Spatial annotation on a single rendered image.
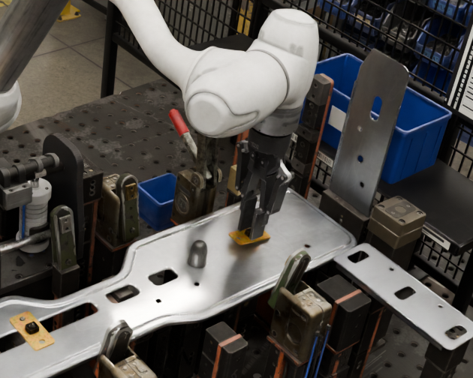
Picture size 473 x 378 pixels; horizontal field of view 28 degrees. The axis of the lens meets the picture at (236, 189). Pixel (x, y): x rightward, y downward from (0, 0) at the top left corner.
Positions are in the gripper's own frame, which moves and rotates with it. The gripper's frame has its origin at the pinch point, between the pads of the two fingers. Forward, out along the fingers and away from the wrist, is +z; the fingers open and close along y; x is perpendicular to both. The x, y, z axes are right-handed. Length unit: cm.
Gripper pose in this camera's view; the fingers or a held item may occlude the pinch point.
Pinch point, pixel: (253, 218)
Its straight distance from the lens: 175.4
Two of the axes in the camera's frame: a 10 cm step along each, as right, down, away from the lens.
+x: 7.5, -2.8, 6.0
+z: -1.5, 8.1, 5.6
